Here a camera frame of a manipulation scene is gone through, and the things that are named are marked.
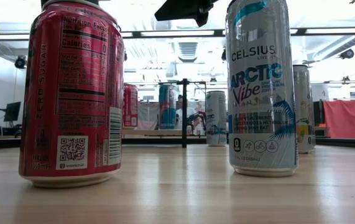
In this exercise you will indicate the red zero sugar cola can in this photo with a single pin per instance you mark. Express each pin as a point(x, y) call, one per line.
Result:
point(71, 93)

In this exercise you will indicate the blue silver Red Bull can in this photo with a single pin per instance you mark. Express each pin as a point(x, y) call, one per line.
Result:
point(168, 107)

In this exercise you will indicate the black overhead camera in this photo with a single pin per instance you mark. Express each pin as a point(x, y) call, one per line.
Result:
point(223, 55)

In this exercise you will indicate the black overhead frame beam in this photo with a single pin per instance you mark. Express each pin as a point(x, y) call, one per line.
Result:
point(136, 34)

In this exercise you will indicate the orange cloth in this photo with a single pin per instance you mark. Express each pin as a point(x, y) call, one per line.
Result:
point(348, 119)

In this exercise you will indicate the silver Celsius Arctic Vibe can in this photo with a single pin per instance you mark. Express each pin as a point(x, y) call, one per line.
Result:
point(261, 93)
point(216, 118)

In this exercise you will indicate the black ceiling camera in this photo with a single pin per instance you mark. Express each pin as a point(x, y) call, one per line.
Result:
point(20, 62)
point(347, 53)

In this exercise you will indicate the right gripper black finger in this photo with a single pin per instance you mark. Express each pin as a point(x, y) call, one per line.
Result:
point(177, 11)

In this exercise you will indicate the red Coca-Cola can white script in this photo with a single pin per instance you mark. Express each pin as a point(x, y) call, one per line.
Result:
point(131, 105)

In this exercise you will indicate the person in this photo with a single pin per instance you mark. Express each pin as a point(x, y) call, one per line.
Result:
point(191, 113)

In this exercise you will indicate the black computer monitor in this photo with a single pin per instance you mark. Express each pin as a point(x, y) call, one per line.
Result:
point(12, 111)

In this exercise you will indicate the silver Celsius can yellow print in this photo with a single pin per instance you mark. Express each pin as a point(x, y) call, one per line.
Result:
point(304, 109)

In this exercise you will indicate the black shelf divider bar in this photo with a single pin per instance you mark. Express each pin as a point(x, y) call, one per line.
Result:
point(184, 124)

